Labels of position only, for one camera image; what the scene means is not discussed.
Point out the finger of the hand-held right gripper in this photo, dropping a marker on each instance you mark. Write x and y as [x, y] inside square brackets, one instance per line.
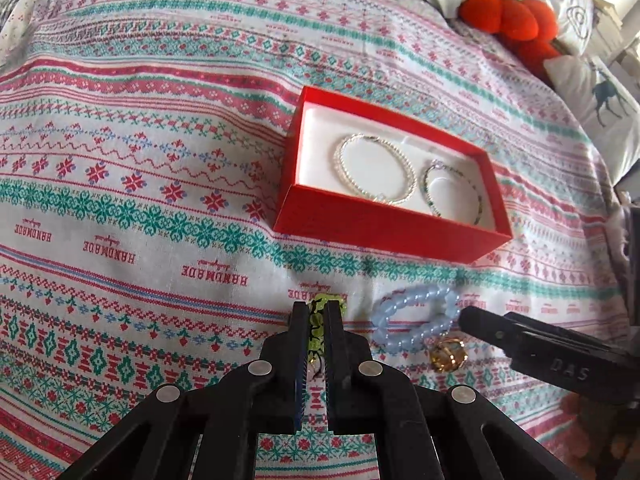
[482, 325]

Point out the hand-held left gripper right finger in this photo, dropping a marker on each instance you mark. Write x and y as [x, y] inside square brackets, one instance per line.
[339, 385]

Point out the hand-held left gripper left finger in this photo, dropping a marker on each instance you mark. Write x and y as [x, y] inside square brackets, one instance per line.
[300, 395]

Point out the red jewelry box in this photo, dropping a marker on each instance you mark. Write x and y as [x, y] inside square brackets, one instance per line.
[360, 230]

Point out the white pillow deer print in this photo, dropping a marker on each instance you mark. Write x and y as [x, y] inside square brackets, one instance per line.
[595, 100]

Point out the patterned red green blanket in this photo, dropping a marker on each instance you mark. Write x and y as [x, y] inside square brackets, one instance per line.
[150, 160]

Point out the orange pumpkin plush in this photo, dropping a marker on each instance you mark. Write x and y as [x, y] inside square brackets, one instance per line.
[505, 15]

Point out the white pillow spiral print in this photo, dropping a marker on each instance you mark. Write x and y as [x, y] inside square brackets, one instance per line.
[570, 10]

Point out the white floral cloth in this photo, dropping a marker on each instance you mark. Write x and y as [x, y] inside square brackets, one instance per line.
[25, 30]

